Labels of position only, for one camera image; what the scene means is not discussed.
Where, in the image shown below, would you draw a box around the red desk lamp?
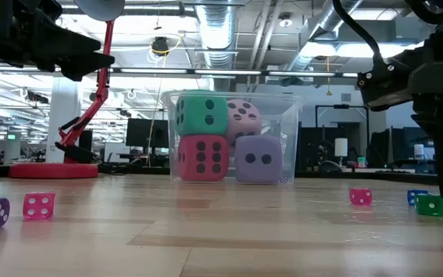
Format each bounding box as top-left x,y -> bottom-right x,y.
8,0 -> 126,180

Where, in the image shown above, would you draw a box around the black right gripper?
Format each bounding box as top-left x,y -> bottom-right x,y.
408,21 -> 443,211

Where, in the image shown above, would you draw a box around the pink foam die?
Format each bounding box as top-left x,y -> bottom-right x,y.
225,98 -> 263,146

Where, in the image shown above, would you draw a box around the dark desk monitor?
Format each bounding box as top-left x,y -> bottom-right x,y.
371,126 -> 436,165

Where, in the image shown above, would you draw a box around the long ceiling light bar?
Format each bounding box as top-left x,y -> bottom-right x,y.
0,65 -> 359,81

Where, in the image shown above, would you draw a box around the black ceiling device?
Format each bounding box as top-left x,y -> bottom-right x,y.
150,36 -> 171,57

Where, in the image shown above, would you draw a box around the yellow hanging tag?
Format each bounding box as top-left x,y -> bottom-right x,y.
325,57 -> 332,96

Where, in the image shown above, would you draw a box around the small blue translucent die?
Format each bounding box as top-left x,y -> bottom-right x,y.
407,189 -> 429,206

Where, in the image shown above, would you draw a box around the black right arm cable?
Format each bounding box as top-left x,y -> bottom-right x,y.
331,0 -> 385,66

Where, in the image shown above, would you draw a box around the clear plastic bin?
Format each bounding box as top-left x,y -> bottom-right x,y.
162,90 -> 306,186

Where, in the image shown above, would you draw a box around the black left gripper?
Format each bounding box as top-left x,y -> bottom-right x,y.
0,0 -> 116,82

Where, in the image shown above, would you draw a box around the red foam die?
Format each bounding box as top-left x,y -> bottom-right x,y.
177,134 -> 231,182

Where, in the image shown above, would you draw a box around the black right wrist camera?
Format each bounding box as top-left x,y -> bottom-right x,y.
357,55 -> 415,112

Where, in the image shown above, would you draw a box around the small pink translucent die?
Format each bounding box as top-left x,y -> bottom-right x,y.
349,187 -> 374,206
22,191 -> 57,221

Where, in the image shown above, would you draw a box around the white cylinder lamp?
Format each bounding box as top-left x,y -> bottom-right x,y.
335,137 -> 348,158

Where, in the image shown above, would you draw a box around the teal foam die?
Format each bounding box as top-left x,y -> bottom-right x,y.
174,91 -> 230,137

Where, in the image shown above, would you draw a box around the black computer monitor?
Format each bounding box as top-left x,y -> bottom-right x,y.
125,118 -> 170,149

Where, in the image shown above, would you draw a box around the silver ceiling duct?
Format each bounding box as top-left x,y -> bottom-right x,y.
195,3 -> 241,70
288,0 -> 365,72

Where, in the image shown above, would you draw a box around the small green translucent die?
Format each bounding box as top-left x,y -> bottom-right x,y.
415,193 -> 443,218

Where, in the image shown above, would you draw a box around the lavender foam die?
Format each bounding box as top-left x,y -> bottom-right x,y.
235,135 -> 284,185

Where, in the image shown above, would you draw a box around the black rectangular frame stand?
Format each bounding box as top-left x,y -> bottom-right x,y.
315,104 -> 370,130

